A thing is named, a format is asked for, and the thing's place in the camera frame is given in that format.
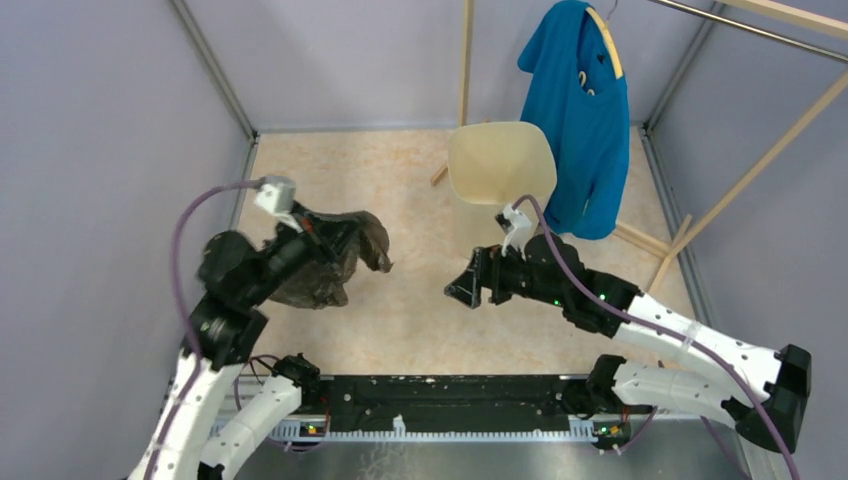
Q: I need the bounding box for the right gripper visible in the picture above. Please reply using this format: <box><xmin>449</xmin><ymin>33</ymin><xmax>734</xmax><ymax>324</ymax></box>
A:
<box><xmin>445</xmin><ymin>239</ymin><xmax>567</xmax><ymax>308</ymax></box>

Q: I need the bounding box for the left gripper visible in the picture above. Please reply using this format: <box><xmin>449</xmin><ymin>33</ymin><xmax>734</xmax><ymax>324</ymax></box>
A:
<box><xmin>247</xmin><ymin>197</ymin><xmax>368</xmax><ymax>303</ymax></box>

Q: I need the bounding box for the dark translucent trash bag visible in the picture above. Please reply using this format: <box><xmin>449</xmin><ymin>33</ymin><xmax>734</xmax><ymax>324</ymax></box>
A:
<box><xmin>268</xmin><ymin>210</ymin><xmax>393</xmax><ymax>310</ymax></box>

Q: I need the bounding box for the cream plastic trash bin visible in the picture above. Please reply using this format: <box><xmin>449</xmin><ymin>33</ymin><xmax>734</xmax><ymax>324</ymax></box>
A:
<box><xmin>447</xmin><ymin>121</ymin><xmax>557</xmax><ymax>258</ymax></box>

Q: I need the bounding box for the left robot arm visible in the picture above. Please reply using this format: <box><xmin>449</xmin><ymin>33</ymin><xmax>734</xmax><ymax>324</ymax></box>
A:
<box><xmin>129</xmin><ymin>204</ymin><xmax>364</xmax><ymax>479</ymax></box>

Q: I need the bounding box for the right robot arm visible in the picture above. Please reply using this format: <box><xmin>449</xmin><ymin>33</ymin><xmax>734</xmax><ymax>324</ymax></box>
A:
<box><xmin>444</xmin><ymin>235</ymin><xmax>812</xmax><ymax>453</ymax></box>

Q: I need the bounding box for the blue t-shirt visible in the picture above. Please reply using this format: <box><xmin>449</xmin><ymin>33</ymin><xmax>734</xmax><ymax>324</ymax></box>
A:
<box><xmin>517</xmin><ymin>1</ymin><xmax>630</xmax><ymax>240</ymax></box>

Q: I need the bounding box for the wooden clothes hanger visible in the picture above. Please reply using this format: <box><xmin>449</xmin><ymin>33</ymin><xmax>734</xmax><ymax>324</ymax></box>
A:
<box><xmin>586</xmin><ymin>6</ymin><xmax>624</xmax><ymax>79</ymax></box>

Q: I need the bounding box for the wooden clothes rack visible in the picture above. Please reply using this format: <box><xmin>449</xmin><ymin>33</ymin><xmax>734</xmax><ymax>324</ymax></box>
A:
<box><xmin>428</xmin><ymin>0</ymin><xmax>848</xmax><ymax>296</ymax></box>

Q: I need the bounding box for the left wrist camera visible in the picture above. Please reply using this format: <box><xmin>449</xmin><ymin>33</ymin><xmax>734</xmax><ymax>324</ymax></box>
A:
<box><xmin>254</xmin><ymin>176</ymin><xmax>302</xmax><ymax>232</ymax></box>

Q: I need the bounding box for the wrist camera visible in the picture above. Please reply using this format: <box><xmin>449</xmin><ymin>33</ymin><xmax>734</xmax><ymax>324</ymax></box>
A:
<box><xmin>495</xmin><ymin>204</ymin><xmax>534</xmax><ymax>256</ymax></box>
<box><xmin>254</xmin><ymin>176</ymin><xmax>302</xmax><ymax>232</ymax></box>

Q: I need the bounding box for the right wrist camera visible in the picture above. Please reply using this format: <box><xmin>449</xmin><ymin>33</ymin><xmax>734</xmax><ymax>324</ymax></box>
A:
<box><xmin>495</xmin><ymin>204</ymin><xmax>534</xmax><ymax>256</ymax></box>

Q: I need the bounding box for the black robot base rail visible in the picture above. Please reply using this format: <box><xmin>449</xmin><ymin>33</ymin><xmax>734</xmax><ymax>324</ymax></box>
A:
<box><xmin>296</xmin><ymin>375</ymin><xmax>621</xmax><ymax>433</ymax></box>

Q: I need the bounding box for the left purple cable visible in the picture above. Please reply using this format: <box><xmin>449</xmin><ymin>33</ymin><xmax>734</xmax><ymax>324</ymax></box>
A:
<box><xmin>142</xmin><ymin>180</ymin><xmax>327</xmax><ymax>480</ymax></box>

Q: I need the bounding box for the white comb cable tray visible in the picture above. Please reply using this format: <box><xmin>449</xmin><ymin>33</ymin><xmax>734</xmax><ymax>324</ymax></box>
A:
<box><xmin>268</xmin><ymin>417</ymin><xmax>598</xmax><ymax>443</ymax></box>

